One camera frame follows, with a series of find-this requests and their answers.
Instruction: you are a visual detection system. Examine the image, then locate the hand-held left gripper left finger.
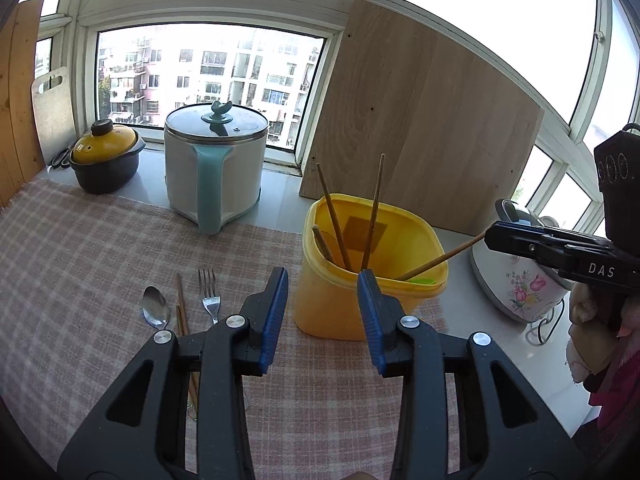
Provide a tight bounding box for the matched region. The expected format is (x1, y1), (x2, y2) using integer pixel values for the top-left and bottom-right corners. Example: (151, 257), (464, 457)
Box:
(57, 266), (290, 480)

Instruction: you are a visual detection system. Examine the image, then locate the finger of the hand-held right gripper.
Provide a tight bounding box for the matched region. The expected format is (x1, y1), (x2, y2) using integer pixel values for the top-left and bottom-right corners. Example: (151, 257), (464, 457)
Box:
(492, 222), (608, 248)
(484, 234), (571, 273)

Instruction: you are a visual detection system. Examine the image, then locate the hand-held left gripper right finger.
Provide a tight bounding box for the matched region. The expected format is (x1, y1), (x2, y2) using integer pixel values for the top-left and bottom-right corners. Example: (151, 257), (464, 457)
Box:
(357, 269), (586, 480)

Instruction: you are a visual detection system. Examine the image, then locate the yellow plastic container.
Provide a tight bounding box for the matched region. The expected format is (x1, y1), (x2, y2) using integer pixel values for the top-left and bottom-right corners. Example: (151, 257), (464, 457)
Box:
(292, 194), (449, 342)

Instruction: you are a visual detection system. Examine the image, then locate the metal fork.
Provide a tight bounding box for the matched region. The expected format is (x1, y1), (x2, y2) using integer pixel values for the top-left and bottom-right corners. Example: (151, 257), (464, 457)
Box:
(198, 268), (222, 325)

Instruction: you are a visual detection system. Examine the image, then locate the long brown chopstick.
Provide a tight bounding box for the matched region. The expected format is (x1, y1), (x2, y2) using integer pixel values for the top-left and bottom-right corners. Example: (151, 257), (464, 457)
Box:
(175, 304), (198, 421)
(176, 273), (201, 418)
(394, 237), (488, 282)
(361, 153), (386, 272)
(316, 162), (352, 271)
(311, 225), (336, 265)

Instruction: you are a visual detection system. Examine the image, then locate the metal spoon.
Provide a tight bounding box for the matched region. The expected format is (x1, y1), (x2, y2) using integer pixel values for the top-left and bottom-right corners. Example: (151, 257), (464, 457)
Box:
(142, 286), (172, 332)

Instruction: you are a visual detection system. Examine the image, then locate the person's right forearm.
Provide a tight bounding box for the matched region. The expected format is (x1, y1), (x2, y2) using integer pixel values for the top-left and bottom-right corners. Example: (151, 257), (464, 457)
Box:
(566, 280), (640, 441)

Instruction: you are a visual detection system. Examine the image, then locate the white floral rice cooker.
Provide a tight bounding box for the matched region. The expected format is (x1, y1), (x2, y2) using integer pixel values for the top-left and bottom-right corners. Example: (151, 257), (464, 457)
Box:
(469, 199), (576, 323)

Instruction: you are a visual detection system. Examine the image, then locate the black rimmed glass lid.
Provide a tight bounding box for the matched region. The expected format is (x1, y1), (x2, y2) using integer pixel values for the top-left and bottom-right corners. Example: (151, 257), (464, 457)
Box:
(494, 199), (561, 233)

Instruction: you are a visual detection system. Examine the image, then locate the light wood laminate board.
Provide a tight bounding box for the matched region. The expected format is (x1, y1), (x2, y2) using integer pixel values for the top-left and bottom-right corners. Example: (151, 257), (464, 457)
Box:
(298, 0), (545, 237)

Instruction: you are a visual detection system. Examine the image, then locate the pink checkered tablecloth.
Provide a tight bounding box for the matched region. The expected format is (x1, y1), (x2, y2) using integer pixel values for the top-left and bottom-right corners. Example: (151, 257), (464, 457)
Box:
(0, 177), (461, 480)

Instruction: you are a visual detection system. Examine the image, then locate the glass lid teal knob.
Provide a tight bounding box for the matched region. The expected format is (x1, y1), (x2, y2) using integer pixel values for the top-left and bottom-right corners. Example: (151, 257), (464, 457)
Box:
(165, 101), (270, 147)

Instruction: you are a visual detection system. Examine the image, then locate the black clay pot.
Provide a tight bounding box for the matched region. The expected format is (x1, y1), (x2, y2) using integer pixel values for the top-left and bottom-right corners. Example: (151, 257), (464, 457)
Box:
(68, 119), (147, 195)

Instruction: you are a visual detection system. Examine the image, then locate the yellow ceramic pot lid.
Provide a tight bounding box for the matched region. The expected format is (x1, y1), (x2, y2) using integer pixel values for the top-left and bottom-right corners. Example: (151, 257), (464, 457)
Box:
(71, 119), (141, 165)

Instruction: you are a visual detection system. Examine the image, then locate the apartment building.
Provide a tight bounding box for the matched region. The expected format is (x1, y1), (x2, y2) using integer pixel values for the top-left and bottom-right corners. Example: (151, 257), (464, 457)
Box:
(97, 25), (326, 148)

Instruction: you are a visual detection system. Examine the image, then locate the pale cutting board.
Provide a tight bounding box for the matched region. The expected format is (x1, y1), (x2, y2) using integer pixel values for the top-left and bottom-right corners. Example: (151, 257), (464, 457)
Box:
(31, 66), (77, 167)

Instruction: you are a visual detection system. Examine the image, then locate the pine plank panel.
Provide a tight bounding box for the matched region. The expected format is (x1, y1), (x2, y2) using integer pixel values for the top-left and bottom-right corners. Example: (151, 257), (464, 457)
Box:
(0, 0), (46, 208)

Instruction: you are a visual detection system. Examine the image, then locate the white electric pot teal handle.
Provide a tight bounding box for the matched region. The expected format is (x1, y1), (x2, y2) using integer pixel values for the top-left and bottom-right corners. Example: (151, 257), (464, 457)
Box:
(164, 101), (271, 236)

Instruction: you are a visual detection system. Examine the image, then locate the white window frame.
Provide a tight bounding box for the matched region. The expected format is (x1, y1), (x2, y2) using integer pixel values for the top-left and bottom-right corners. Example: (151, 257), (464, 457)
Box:
(20, 0), (640, 241)

